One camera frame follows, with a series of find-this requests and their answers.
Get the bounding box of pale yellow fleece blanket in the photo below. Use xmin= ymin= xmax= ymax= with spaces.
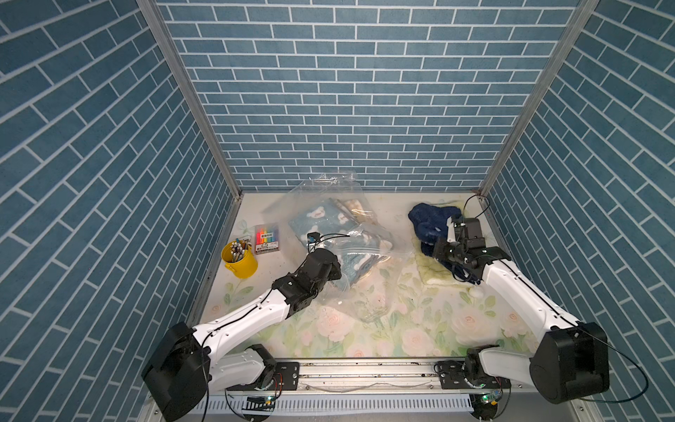
xmin=415 ymin=251 xmax=470 ymax=289

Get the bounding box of light blue bear blanket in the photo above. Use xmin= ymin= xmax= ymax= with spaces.
xmin=288 ymin=198 xmax=395 ymax=291

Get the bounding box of navy blue star blanket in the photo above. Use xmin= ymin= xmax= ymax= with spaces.
xmin=408 ymin=203 xmax=462 ymax=257

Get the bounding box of clear plastic vacuum bag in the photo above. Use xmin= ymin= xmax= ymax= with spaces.
xmin=262 ymin=173 xmax=413 ymax=323

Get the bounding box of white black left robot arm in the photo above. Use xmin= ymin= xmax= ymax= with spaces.
xmin=142 ymin=248 xmax=342 ymax=421

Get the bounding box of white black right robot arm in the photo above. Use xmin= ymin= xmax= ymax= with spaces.
xmin=432 ymin=238 xmax=610 ymax=404

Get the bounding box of highlighter pen pack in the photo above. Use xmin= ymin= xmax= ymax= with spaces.
xmin=253 ymin=223 xmax=281 ymax=255

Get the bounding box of yellow pen cup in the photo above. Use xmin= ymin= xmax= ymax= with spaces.
xmin=221 ymin=239 xmax=258 ymax=280

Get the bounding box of pencils bundle in cup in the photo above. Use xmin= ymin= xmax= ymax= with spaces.
xmin=229 ymin=238 xmax=249 ymax=263

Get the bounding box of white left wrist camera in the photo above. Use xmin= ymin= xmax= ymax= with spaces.
xmin=307 ymin=231 xmax=322 ymax=253

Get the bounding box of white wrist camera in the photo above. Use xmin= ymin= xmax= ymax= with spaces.
xmin=307 ymin=231 xmax=322 ymax=253
xmin=448 ymin=216 xmax=484 ymax=244

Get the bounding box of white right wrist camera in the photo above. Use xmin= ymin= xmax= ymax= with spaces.
xmin=448 ymin=216 xmax=484 ymax=244

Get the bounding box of aluminium corner post right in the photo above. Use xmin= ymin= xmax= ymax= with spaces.
xmin=476 ymin=0 xmax=599 ymax=196

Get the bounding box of aluminium corner post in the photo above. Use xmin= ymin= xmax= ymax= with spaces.
xmin=137 ymin=0 xmax=242 ymax=202
xmin=476 ymin=0 xmax=599 ymax=196

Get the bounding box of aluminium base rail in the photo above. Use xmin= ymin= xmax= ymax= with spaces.
xmin=136 ymin=357 xmax=602 ymax=422

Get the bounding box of aluminium corner post left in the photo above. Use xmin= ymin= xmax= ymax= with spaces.
xmin=137 ymin=0 xmax=242 ymax=202

